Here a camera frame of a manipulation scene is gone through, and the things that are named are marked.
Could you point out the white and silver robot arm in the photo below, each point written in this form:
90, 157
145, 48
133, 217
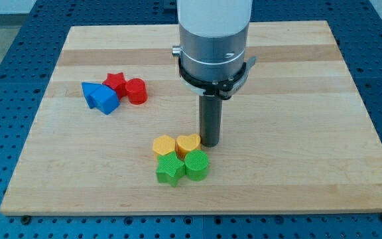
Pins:
213, 36

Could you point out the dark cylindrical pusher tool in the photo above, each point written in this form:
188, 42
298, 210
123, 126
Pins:
210, 116

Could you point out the yellow heart block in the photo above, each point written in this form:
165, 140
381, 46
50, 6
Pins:
186, 144

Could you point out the yellow hexagon block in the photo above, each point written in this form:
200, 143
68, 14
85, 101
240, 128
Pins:
163, 145

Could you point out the green cylinder block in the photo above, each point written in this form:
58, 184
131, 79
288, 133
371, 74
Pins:
197, 165

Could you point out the green star block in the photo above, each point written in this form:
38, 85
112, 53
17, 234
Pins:
170, 169

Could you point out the red cylinder block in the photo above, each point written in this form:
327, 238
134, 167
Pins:
136, 91

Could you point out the red star block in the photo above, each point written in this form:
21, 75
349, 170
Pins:
117, 83

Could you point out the blue cube block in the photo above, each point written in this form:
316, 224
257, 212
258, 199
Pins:
105, 99

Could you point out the wooden board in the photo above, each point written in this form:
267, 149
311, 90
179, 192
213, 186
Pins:
296, 139

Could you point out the blue triangle block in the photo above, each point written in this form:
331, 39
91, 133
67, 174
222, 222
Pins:
88, 88

